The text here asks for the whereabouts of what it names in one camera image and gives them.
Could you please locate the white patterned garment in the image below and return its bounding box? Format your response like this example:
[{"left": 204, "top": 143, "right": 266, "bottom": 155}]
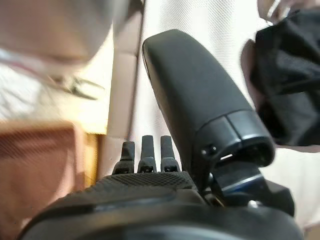
[{"left": 0, "top": 48, "right": 106, "bottom": 121}]

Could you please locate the black garment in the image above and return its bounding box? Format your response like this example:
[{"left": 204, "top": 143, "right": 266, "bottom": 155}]
[{"left": 241, "top": 9, "right": 320, "bottom": 147}]

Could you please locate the white bed sheet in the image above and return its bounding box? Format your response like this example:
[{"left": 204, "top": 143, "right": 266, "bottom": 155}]
[{"left": 129, "top": 0, "right": 320, "bottom": 226}]

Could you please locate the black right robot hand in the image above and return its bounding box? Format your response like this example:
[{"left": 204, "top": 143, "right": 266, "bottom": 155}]
[{"left": 18, "top": 29, "right": 305, "bottom": 240}]

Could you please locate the wooden bedside cabinet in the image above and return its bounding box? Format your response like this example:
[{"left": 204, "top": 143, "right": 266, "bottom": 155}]
[{"left": 83, "top": 132, "right": 107, "bottom": 186}]

